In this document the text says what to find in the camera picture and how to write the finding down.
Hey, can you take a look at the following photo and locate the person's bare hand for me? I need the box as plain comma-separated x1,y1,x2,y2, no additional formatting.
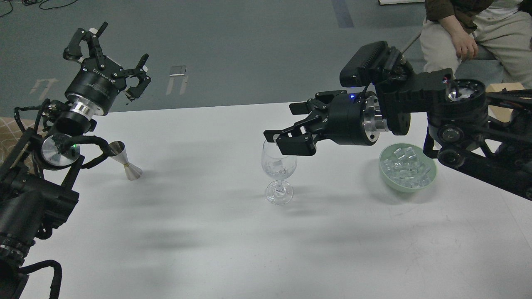
450,29,479,61

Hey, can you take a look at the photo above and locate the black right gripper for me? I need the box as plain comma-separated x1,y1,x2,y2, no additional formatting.
264,90,390,156

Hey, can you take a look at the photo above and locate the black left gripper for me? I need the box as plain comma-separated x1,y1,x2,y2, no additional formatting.
63,22,151,116

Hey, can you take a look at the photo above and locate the seated person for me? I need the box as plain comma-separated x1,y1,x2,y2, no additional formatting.
422,0,532,89

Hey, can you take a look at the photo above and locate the black floor cable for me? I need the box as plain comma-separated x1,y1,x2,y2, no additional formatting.
0,0,79,18

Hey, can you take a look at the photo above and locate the green bowl of ice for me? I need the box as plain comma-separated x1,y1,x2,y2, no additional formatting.
378,143,438,193

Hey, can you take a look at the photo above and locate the silver floor plate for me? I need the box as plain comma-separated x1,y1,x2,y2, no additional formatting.
169,65,187,77

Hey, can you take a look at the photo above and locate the beige checkered chair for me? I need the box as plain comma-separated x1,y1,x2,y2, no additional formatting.
0,117,34,174

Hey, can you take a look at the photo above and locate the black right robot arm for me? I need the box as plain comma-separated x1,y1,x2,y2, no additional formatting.
264,41,532,199

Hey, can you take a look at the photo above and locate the steel cocktail jigger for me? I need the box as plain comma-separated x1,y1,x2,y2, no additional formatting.
109,141,143,181

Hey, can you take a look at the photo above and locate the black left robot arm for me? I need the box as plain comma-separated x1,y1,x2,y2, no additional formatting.
0,22,151,299

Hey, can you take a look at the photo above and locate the clear wine glass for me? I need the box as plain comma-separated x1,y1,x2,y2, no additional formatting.
261,141,298,206

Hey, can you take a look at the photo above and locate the clear ice cube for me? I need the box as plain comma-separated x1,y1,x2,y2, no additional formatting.
264,160,291,179

